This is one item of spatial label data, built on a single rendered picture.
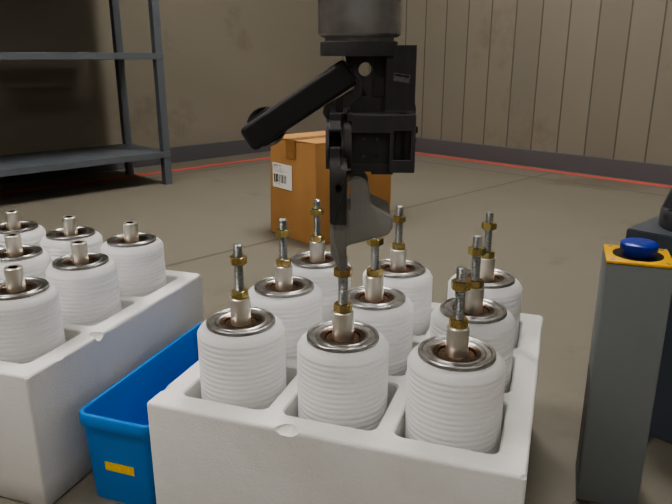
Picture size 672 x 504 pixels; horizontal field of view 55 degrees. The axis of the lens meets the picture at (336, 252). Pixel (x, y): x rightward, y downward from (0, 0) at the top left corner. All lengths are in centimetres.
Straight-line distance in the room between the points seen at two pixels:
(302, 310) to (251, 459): 19
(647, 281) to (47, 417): 71
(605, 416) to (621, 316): 13
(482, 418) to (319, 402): 16
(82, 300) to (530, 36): 281
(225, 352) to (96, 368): 28
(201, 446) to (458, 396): 28
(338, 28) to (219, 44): 306
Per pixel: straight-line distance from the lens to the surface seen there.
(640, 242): 80
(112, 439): 84
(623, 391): 83
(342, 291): 65
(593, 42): 327
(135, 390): 94
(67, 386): 88
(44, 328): 88
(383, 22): 58
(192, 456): 73
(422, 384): 63
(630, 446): 87
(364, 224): 60
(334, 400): 65
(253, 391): 70
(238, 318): 70
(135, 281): 104
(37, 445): 87
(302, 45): 399
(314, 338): 67
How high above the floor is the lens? 53
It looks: 17 degrees down
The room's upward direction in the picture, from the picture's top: straight up
